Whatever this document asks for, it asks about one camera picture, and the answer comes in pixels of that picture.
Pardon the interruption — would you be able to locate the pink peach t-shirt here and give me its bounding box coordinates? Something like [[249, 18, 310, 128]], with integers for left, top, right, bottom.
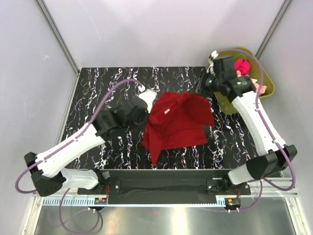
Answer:
[[237, 70, 267, 95]]

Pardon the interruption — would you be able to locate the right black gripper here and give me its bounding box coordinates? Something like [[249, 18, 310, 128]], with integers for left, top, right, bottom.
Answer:
[[189, 69, 222, 97]]

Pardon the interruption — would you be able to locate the magenta t-shirt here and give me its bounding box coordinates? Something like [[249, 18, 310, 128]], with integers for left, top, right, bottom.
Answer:
[[234, 58, 251, 75]]

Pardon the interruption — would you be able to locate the aluminium frame rail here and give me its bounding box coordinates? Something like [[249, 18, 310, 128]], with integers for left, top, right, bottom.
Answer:
[[33, 177, 299, 198]]

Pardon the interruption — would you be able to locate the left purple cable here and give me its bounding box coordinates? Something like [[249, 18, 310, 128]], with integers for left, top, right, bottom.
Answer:
[[15, 78, 147, 194]]

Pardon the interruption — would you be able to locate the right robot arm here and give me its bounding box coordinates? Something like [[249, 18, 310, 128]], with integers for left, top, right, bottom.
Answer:
[[192, 50, 297, 194]]

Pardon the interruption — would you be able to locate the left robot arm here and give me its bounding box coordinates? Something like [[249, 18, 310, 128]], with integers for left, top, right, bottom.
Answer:
[[24, 89, 157, 197]]

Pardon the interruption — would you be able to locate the left aluminium corner post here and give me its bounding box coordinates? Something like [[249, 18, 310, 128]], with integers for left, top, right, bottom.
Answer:
[[34, 0, 80, 75]]

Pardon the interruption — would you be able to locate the red t-shirt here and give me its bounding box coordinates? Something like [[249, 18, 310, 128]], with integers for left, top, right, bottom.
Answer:
[[142, 92, 214, 166]]

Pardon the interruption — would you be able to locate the purple cable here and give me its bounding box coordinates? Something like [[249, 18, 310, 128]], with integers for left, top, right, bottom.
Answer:
[[15, 78, 147, 194], [211, 49, 297, 191]]

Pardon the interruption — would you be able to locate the aluminium corner post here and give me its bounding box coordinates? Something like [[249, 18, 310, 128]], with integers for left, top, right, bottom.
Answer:
[[34, 0, 80, 75], [255, 0, 293, 59]]

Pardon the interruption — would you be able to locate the right aluminium corner post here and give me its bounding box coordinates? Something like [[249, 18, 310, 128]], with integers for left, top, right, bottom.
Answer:
[[255, 0, 293, 59]]

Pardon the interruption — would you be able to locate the white slotted cable duct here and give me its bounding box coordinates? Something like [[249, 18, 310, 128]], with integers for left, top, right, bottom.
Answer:
[[43, 195, 242, 208]]

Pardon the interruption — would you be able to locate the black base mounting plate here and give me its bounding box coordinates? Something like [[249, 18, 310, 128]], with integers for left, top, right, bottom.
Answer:
[[77, 168, 250, 196]]

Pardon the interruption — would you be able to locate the olive green plastic bin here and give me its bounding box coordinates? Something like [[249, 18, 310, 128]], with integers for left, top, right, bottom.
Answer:
[[207, 47, 276, 116]]

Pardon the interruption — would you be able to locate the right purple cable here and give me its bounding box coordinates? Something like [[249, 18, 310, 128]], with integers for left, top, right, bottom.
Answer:
[[211, 49, 297, 191]]

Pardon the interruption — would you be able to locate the black marble pattern mat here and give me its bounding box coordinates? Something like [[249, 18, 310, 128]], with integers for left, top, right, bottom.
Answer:
[[63, 67, 257, 169]]

